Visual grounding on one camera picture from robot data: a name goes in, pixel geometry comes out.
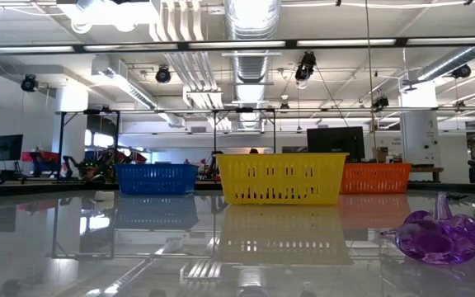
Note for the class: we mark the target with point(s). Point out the yellow plastic basket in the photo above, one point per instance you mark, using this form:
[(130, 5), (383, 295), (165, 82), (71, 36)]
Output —
[(283, 158)]

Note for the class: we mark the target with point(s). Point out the blue plastic basket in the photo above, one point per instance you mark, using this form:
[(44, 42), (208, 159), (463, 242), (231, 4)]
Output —
[(155, 166)]

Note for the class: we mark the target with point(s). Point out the white ceiling pipe bundle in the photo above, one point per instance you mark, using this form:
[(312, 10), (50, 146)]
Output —
[(196, 70)]

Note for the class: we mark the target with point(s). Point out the large black monitor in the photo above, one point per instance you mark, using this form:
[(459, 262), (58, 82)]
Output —
[(335, 144)]

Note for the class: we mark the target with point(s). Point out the orange plastic basket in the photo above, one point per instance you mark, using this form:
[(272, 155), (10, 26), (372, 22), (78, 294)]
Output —
[(375, 167)]

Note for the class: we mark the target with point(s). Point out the white round pillar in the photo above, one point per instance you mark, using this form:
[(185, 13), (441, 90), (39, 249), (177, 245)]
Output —
[(421, 132)]

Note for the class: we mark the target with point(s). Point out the red equipment case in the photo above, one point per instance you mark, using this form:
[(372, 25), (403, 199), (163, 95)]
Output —
[(48, 156)]

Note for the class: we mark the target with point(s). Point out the wooden bench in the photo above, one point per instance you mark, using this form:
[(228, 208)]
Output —
[(427, 169)]

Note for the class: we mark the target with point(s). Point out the black plastic spider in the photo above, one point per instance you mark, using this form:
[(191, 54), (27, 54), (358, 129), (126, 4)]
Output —
[(457, 197)]

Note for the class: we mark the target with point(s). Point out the small black monitor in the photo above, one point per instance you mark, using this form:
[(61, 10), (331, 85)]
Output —
[(4, 146)]

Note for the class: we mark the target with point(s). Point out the black neighbour rig frame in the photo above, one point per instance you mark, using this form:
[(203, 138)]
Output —
[(244, 109), (117, 136)]

